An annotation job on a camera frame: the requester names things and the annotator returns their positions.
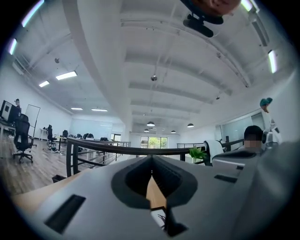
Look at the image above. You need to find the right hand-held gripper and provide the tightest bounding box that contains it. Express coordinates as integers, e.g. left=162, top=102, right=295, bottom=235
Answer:
left=212, top=140, right=300, bottom=240

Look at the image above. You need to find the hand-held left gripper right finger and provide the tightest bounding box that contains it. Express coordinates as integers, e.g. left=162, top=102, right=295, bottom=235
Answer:
left=151, top=154, right=254, bottom=240

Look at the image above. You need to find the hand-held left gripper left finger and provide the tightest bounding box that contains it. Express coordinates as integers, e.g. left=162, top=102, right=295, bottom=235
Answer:
left=30, top=154, right=170, bottom=240

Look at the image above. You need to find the black framed panel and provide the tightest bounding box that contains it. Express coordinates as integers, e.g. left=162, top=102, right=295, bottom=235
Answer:
left=150, top=201, right=188, bottom=238

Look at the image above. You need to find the white jacket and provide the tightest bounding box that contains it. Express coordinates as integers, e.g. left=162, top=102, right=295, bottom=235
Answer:
left=206, top=140, right=225, bottom=162

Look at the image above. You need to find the green plant in small vase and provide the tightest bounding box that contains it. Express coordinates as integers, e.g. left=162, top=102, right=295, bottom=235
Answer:
left=188, top=146, right=208, bottom=165

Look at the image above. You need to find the black plastic bin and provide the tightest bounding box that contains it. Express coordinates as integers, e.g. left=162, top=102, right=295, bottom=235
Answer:
left=52, top=174, right=68, bottom=184

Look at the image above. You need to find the black metal railing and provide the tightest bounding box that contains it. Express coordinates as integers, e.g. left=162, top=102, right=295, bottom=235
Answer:
left=66, top=137, right=246, bottom=179

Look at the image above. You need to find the row of black office chairs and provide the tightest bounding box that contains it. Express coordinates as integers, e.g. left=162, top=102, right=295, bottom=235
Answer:
left=61, top=129, right=95, bottom=141

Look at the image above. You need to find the black mesh office chair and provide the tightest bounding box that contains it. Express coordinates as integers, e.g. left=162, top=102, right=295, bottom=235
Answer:
left=12, top=113, right=38, bottom=164

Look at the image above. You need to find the standing whiteboard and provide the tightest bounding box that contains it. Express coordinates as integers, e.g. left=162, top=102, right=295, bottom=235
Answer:
left=25, top=104, right=41, bottom=139

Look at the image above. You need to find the black monitor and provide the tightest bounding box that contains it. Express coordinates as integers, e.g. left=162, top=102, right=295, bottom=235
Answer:
left=0, top=99, right=22, bottom=123

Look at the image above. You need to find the group of ceiling strip lights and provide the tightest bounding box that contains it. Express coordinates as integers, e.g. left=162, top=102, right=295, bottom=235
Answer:
left=8, top=0, right=279, bottom=112

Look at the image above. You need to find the person's chin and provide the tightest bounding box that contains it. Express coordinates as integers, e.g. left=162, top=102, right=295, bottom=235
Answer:
left=208, top=0, right=242, bottom=17

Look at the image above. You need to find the black head-mounted camera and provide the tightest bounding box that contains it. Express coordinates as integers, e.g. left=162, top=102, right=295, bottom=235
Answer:
left=180, top=0, right=225, bottom=38

